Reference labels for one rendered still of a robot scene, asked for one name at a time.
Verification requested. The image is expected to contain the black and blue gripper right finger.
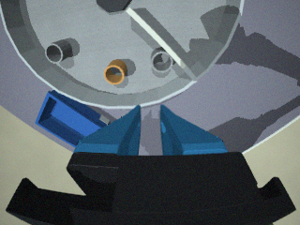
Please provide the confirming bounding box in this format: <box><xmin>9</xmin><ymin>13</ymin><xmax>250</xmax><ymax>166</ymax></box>
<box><xmin>160</xmin><ymin>105</ymin><xmax>228</xmax><ymax>156</ymax></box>

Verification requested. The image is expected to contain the blue open crate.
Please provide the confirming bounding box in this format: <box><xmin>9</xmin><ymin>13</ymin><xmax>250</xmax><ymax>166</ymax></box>
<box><xmin>35</xmin><ymin>89</ymin><xmax>110</xmax><ymax>148</ymax></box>

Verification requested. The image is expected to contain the bronze bushing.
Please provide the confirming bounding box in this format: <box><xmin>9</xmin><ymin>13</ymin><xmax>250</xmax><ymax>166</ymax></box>
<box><xmin>104</xmin><ymin>59</ymin><xmax>127</xmax><ymax>84</ymax></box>

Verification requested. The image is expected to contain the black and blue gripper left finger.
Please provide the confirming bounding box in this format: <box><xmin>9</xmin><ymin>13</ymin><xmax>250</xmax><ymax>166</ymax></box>
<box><xmin>73</xmin><ymin>105</ymin><xmax>141</xmax><ymax>156</ymax></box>

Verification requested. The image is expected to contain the grey metal bushing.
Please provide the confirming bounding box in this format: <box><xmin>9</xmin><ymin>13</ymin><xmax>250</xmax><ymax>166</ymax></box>
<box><xmin>151</xmin><ymin>47</ymin><xmax>173</xmax><ymax>73</ymax></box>
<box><xmin>45</xmin><ymin>39</ymin><xmax>72</xmax><ymax>64</ymax></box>

